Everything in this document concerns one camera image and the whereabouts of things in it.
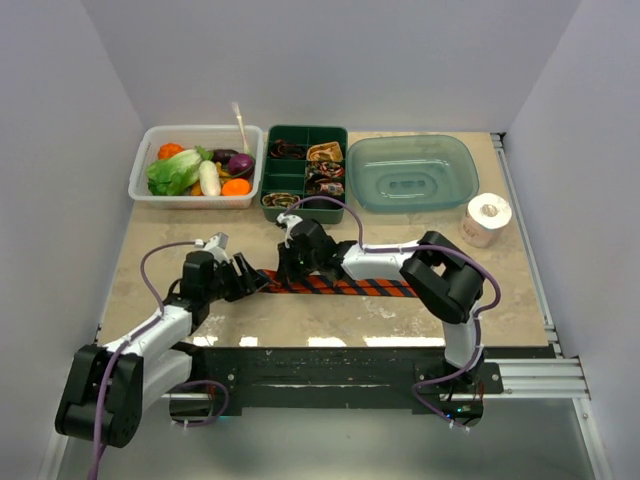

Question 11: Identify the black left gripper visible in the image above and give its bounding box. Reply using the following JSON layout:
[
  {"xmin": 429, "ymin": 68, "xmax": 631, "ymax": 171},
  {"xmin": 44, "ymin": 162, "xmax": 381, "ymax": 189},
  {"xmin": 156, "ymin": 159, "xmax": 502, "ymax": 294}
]
[{"xmin": 203, "ymin": 253, "xmax": 268, "ymax": 303}]

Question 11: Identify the orange navy striped tie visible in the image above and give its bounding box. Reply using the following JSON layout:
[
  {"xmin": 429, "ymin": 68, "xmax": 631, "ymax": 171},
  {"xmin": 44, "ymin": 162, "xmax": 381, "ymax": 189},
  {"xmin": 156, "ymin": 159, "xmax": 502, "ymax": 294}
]
[{"xmin": 260, "ymin": 270, "xmax": 417, "ymax": 298}]

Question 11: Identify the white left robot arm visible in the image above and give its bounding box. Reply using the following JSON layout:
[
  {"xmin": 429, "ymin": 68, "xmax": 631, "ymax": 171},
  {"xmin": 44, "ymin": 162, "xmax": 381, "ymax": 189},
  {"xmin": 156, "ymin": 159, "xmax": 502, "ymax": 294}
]
[{"xmin": 54, "ymin": 248, "xmax": 269, "ymax": 448}]

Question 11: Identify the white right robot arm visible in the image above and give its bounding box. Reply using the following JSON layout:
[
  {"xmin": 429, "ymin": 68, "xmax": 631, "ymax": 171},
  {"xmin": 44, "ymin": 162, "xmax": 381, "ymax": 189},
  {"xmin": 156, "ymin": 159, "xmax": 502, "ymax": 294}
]
[{"xmin": 276, "ymin": 214, "xmax": 484, "ymax": 393}]

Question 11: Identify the white toilet paper roll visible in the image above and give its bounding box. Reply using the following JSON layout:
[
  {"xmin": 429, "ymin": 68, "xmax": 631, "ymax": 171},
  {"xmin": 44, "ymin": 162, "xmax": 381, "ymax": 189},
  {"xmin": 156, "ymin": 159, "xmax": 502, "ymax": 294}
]
[{"xmin": 460, "ymin": 193, "xmax": 512, "ymax": 248}]

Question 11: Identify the brown swirl rolled tie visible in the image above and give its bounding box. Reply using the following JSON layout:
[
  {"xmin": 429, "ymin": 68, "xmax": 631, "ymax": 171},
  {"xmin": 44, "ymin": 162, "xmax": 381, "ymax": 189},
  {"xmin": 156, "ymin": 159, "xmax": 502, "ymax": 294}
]
[{"xmin": 262, "ymin": 192, "xmax": 300, "ymax": 209}]

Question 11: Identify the dark patterned rolled tie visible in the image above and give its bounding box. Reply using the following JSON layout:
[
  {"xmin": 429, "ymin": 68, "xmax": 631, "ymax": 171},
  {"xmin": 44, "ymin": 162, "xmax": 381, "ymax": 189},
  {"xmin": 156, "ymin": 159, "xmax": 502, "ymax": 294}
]
[{"xmin": 305, "ymin": 161, "xmax": 345, "ymax": 180}]

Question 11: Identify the green compartment box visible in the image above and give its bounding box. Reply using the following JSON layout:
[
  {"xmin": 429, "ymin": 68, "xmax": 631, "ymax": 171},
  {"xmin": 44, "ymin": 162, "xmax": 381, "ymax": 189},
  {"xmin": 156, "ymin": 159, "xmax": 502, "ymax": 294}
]
[{"xmin": 259, "ymin": 125, "xmax": 348, "ymax": 225}]

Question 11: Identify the orange carrot slice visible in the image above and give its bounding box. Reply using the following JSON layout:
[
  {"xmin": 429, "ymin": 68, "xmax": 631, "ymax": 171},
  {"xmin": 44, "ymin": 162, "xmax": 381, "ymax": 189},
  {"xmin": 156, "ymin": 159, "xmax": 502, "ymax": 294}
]
[{"xmin": 221, "ymin": 178, "xmax": 252, "ymax": 196}]

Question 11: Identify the tan rolled tie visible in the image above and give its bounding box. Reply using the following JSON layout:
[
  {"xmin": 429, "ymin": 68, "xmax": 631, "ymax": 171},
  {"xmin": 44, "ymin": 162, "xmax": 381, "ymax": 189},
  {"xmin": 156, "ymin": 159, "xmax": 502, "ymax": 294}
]
[{"xmin": 307, "ymin": 141, "xmax": 344, "ymax": 162}]

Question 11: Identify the black orange rolled tie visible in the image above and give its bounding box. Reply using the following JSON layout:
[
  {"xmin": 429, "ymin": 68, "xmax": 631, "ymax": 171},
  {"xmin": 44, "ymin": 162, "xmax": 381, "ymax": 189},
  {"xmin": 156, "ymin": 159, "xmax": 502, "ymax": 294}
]
[{"xmin": 268, "ymin": 139, "xmax": 307, "ymax": 159}]

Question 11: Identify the white radish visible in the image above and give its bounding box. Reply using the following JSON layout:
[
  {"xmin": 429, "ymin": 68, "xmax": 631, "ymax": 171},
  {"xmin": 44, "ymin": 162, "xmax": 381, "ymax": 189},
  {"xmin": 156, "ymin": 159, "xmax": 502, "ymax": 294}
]
[{"xmin": 199, "ymin": 160, "xmax": 221, "ymax": 197}]

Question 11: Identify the purple onion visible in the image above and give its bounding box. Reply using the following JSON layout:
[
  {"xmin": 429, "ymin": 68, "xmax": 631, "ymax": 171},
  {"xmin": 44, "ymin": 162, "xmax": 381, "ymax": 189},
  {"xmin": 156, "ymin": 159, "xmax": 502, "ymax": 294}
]
[{"xmin": 227, "ymin": 153, "xmax": 255, "ymax": 179}]

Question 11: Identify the teal plastic tub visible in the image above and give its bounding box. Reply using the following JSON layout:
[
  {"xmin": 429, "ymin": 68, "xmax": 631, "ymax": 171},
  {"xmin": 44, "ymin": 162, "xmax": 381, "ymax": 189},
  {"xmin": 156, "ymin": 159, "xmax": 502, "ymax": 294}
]
[{"xmin": 345, "ymin": 134, "xmax": 479, "ymax": 214}]

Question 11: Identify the dark eggplant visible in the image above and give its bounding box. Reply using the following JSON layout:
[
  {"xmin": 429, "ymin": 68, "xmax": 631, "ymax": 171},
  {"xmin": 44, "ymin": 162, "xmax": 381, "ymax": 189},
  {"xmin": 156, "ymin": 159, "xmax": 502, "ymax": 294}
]
[{"xmin": 212, "ymin": 149, "xmax": 239, "ymax": 164}]

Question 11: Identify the green lettuce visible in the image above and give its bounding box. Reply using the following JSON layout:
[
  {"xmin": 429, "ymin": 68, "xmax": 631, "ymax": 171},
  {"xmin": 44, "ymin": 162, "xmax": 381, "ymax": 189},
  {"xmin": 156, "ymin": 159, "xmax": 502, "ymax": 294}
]
[{"xmin": 146, "ymin": 146, "xmax": 213, "ymax": 196}]

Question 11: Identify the white plastic basket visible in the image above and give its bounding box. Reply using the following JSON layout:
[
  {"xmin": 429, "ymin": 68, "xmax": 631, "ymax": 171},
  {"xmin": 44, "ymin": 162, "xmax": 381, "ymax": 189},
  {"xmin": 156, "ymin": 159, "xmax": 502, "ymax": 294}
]
[{"xmin": 128, "ymin": 124, "xmax": 264, "ymax": 210}]

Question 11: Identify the orange pumpkin toy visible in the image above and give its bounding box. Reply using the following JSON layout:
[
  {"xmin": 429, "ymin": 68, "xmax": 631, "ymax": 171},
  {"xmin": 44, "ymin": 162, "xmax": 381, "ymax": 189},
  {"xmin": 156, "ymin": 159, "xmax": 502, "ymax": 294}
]
[{"xmin": 157, "ymin": 143, "xmax": 184, "ymax": 160}]

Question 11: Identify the white scallion stalk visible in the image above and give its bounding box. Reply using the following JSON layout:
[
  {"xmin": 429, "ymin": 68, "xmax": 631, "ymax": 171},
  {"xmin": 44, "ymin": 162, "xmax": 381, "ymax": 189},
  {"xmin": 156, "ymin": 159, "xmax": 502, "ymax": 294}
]
[{"xmin": 231, "ymin": 101, "xmax": 251, "ymax": 155}]

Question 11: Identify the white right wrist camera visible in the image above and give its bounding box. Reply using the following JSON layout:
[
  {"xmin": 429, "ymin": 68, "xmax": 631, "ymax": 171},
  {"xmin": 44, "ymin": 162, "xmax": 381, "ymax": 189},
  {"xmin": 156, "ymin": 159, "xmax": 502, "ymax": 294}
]
[{"xmin": 276, "ymin": 213, "xmax": 303, "ymax": 247}]

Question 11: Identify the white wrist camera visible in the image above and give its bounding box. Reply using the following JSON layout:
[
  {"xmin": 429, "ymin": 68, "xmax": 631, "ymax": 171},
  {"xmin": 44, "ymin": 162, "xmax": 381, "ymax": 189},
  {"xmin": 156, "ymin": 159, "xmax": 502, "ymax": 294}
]
[
  {"xmin": 276, "ymin": 213, "xmax": 303, "ymax": 247},
  {"xmin": 202, "ymin": 232, "xmax": 230, "ymax": 263}
]

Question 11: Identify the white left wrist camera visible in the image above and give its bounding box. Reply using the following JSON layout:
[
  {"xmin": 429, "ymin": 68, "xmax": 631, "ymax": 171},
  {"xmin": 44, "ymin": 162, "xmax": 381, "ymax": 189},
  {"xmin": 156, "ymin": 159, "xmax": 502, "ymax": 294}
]
[{"xmin": 202, "ymin": 232, "xmax": 230, "ymax": 263}]

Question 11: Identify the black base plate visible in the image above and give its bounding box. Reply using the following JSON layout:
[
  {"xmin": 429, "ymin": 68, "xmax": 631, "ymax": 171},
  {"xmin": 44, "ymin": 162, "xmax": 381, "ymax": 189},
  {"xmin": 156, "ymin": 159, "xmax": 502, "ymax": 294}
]
[{"xmin": 171, "ymin": 342, "xmax": 504, "ymax": 426}]

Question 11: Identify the aluminium frame rail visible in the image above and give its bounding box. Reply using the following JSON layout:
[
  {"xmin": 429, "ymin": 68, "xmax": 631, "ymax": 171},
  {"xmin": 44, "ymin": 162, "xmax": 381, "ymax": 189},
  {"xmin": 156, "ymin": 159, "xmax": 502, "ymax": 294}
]
[{"xmin": 491, "ymin": 133, "xmax": 613, "ymax": 479}]

